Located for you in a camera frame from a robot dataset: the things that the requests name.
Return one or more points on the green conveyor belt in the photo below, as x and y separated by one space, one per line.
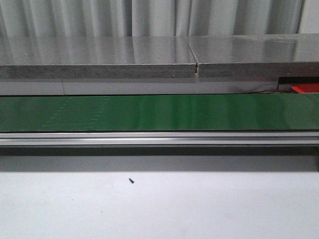
160 112

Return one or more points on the red plastic bin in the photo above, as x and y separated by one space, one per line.
305 88

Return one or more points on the right grey stone slab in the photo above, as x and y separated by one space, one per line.
270 55

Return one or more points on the aluminium conveyor side rail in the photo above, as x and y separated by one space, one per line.
228 138

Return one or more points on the grey stone slab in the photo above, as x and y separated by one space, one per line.
96 57
270 55

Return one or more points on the left grey stone slab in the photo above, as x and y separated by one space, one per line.
96 57

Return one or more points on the grey pleated curtain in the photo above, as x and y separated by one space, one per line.
40 18

